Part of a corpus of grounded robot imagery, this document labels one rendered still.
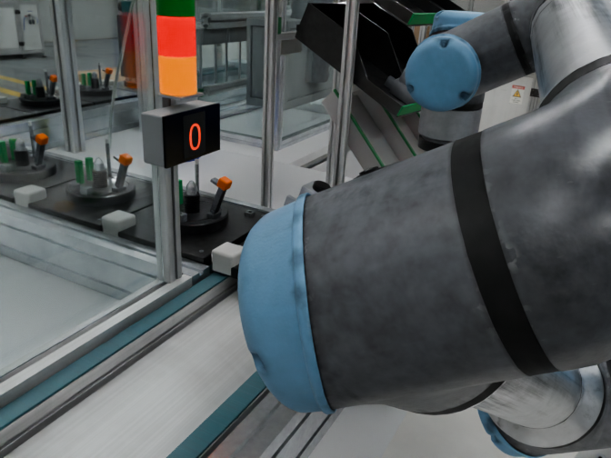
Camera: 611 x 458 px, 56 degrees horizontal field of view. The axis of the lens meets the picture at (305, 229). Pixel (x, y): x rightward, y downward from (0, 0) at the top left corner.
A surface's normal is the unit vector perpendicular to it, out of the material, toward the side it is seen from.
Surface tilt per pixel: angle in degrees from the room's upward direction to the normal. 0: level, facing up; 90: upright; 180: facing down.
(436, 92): 90
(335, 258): 55
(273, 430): 0
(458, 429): 0
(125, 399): 0
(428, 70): 90
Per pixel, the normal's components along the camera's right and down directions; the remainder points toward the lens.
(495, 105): -0.59, 0.29
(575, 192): -0.25, -0.28
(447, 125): -0.30, 0.36
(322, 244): -0.55, -0.39
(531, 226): -0.45, -0.07
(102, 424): 0.05, -0.92
